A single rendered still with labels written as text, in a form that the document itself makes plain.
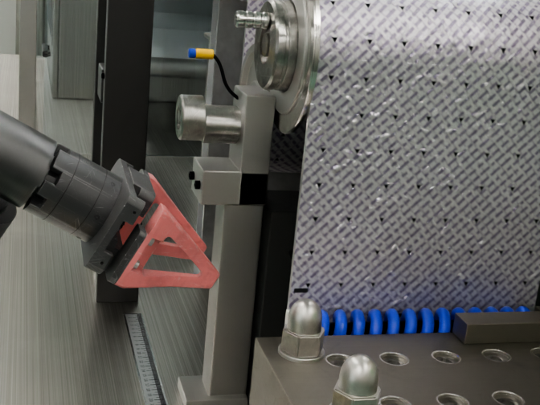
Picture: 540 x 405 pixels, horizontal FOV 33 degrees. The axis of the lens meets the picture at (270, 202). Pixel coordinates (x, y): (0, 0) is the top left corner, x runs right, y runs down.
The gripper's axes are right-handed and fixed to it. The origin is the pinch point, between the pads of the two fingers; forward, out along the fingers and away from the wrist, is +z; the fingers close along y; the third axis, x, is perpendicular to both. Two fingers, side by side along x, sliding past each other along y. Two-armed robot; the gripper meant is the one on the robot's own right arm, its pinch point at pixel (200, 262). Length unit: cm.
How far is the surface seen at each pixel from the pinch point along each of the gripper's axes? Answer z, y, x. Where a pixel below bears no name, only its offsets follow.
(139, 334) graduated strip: 7.5, -23.7, -16.9
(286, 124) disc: 1.3, -4.5, 12.8
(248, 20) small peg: -6.1, -5.4, 18.3
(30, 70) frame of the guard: -10, -102, -10
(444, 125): 11.5, -0.4, 20.1
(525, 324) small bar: 25.0, 5.9, 10.2
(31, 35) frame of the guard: -13, -102, -5
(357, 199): 8.6, -0.2, 11.1
